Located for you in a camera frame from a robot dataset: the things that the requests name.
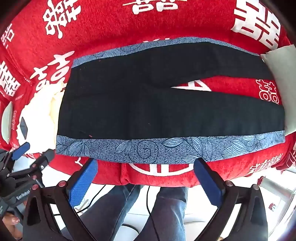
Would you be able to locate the red printed blanket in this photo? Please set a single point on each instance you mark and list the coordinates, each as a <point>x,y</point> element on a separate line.
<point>104,27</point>

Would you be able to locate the person's left leg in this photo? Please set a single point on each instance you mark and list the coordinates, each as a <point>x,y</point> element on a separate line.
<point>108,208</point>

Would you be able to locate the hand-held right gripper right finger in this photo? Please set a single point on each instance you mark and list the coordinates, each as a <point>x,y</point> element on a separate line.
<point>209,183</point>

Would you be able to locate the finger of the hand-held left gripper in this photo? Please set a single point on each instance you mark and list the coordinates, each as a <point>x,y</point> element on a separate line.
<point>45,160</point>
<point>20,150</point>

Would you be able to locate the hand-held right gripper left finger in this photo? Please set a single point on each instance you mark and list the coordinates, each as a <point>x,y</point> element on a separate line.
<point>82,185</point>

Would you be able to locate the person's left hand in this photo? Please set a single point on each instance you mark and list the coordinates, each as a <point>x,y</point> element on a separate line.
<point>10,221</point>

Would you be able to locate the person's right leg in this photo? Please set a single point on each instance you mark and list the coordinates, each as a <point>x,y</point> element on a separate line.
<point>168,208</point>

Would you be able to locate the person's leg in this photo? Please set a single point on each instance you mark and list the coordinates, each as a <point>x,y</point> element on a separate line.
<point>168,208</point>
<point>108,208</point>

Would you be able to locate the black pants with blue trim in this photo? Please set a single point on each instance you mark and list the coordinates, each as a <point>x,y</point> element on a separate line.
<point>138,104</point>

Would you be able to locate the grey pillow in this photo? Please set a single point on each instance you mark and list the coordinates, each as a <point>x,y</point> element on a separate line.
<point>282,64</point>

